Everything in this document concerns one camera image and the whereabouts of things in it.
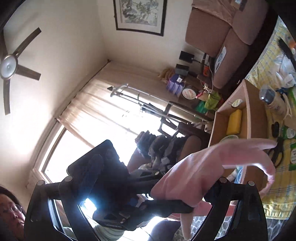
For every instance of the brown sofa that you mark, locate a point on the brown sofa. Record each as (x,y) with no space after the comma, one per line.
(233,24)

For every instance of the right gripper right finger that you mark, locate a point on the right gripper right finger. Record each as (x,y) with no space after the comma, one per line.
(248,221)

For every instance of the black hairbrush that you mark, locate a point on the black hairbrush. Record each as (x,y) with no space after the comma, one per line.
(286,51)

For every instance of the large cardboard box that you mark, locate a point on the large cardboard box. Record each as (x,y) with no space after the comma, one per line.
(253,119)

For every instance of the green wet wipes pack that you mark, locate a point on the green wet wipes pack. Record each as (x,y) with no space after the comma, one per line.
(288,130)

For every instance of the Olay lotion bottle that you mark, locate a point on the Olay lotion bottle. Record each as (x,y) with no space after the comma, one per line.
(273,100)

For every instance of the blue white paper on sofa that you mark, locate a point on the blue white paper on sofa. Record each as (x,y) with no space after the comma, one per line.
(220,59)

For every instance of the yellow sponge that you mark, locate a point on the yellow sponge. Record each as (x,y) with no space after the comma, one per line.
(234,123)

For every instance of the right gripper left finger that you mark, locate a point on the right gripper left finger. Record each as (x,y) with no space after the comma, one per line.
(43,220)

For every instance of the pink sock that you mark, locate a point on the pink sock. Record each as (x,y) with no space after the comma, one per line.
(192,177)

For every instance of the black scissors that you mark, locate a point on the black scissors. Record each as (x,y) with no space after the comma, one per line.
(276,153)

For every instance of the ceiling fan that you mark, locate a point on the ceiling fan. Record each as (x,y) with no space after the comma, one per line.
(10,66)

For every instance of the person's head with glasses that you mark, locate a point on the person's head with glasses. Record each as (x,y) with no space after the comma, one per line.
(12,213)

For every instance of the black speaker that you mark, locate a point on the black speaker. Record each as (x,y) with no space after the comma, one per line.
(186,57)

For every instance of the round cookie tin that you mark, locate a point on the round cookie tin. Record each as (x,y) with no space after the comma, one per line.
(189,93)

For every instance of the framed wall painting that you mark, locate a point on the framed wall painting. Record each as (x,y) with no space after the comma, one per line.
(140,16)

